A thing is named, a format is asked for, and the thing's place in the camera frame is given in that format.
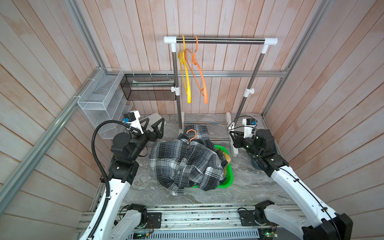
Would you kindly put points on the metal clothes rack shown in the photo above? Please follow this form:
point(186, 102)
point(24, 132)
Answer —
point(173, 41)

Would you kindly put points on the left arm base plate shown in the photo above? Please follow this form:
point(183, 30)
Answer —
point(153, 221)

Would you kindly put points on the white wire shelf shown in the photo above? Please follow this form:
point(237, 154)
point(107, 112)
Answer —
point(103, 98)

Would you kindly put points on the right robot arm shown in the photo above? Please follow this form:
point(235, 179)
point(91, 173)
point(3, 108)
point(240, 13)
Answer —
point(321, 222)

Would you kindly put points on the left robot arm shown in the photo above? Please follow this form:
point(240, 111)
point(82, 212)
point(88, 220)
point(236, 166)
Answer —
point(127, 147)

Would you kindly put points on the yellow plastic hanger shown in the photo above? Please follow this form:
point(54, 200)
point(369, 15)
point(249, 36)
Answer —
point(184, 71)

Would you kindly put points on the yellow plaid shirt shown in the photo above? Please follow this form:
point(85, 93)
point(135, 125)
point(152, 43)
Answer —
point(226, 162)

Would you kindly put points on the green plastic basket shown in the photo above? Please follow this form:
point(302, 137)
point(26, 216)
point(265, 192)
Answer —
point(207, 172)

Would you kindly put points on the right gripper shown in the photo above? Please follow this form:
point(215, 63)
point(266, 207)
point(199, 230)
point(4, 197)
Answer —
point(238, 142)

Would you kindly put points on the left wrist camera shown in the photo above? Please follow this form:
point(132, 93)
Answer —
point(132, 119)

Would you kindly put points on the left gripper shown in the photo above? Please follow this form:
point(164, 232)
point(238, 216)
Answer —
point(158, 134)

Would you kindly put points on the black mesh shelf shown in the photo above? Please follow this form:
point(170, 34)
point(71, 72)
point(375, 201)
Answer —
point(148, 87)

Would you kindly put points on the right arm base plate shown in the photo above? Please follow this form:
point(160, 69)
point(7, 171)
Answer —
point(253, 218)

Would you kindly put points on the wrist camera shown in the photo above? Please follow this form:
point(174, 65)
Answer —
point(132, 119)
point(250, 125)

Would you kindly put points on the grey plaid shirt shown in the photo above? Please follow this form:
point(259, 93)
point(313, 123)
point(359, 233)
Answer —
point(171, 162)

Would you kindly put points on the dark teal tray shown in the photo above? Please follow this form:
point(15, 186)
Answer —
point(263, 151)

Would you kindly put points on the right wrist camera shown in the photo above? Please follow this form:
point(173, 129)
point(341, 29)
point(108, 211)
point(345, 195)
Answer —
point(250, 125)

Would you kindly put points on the aluminium front rail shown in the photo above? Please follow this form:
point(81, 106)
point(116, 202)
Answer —
point(193, 217)

